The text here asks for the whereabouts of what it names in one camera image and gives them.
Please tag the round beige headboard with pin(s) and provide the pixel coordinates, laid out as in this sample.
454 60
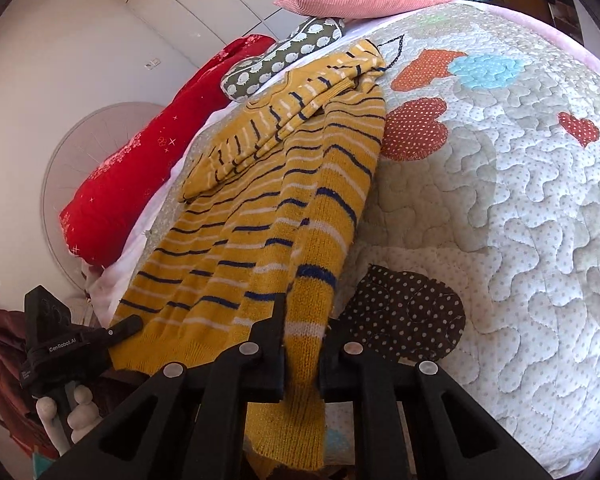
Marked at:
84 147

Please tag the white wall socket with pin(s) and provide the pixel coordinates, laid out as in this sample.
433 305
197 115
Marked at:
151 64

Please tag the red rolled blanket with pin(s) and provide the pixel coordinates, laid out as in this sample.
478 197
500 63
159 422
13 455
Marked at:
100 217

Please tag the green sheep pattern pillow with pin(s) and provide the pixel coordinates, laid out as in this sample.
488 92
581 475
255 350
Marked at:
246 77

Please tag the white gloved left hand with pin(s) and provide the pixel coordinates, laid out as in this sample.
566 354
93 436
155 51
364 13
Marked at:
66 430

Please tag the yellow striped knit sweater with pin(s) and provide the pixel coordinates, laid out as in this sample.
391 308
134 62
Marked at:
270 208

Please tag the dark red cloth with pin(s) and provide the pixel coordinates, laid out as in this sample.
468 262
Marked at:
17 407

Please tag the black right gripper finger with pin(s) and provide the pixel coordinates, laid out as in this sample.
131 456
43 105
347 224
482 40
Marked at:
186 422
123 330
416 421

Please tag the quilted heart patchwork bedspread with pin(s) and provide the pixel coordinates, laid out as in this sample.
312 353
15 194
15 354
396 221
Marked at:
479 242

